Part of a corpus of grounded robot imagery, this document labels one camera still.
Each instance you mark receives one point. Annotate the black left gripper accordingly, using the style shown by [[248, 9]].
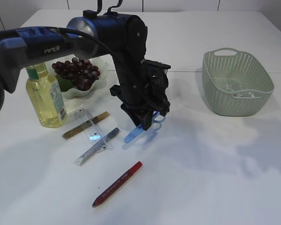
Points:
[[145, 91]]

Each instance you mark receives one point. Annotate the blue scissors with sheath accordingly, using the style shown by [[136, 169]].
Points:
[[157, 119]]

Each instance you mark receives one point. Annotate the purple artificial grape bunch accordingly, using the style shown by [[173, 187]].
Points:
[[75, 73]]

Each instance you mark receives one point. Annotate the clear plastic sheet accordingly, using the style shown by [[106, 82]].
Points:
[[238, 90]]

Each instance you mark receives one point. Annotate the yellow liquid plastic bottle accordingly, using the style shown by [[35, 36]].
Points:
[[45, 95]]

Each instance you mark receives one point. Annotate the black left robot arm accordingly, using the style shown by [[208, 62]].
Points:
[[121, 36]]

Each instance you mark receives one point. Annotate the gold marker pen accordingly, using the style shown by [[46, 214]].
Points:
[[76, 130]]

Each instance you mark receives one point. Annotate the clear plastic ruler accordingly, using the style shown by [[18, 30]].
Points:
[[91, 126]]

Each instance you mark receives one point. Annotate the red marker pen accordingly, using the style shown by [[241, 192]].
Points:
[[116, 185]]

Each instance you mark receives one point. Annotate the green wavy glass plate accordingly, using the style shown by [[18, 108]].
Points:
[[74, 93]]

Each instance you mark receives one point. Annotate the silver marker pen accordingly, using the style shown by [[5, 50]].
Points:
[[100, 145]]

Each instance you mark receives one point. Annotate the green plastic woven basket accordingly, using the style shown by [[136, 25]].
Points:
[[243, 67]]

